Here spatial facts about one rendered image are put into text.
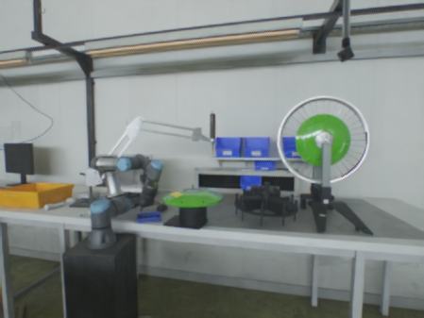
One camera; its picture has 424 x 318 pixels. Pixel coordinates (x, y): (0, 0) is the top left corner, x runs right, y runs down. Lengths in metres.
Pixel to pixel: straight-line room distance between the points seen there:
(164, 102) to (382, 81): 1.82
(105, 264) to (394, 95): 2.24
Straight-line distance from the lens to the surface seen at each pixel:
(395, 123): 2.26
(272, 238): 1.14
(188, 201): 1.07
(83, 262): 1.22
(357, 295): 1.38
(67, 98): 2.88
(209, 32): 1.72
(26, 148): 2.76
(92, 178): 1.46
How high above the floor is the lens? 1.34
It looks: 4 degrees down
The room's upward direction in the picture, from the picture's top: straight up
